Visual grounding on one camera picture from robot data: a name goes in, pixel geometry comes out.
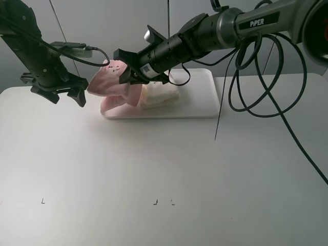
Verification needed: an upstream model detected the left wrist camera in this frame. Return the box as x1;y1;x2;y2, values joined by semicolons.
50;42;93;58

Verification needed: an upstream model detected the white plastic tray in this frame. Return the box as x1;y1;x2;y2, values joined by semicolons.
104;68;220;119

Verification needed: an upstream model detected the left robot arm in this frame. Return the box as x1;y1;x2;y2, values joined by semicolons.
1;1;88;107

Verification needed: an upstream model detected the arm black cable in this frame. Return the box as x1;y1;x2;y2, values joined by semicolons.
163;0;328;186
0;12;111;67

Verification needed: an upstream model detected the pink towel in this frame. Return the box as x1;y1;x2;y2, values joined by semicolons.
87;60;142;115

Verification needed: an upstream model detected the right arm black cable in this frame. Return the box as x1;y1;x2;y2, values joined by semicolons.
163;0;328;186

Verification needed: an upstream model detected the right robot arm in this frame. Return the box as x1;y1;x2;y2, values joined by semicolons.
114;1;327;84

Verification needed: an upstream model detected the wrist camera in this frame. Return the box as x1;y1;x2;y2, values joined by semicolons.
144;25;166;45
50;42;93;58

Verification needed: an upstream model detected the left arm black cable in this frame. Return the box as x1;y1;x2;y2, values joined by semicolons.
0;12;111;67

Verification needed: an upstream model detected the cream white towel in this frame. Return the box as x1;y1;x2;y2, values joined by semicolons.
138;82;180;109

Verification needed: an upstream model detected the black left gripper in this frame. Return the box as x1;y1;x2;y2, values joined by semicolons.
20;69;88;107

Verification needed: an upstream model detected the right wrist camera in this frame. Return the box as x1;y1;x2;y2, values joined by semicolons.
144;25;166;45

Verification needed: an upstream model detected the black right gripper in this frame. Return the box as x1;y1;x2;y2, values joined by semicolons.
113;49;169;85

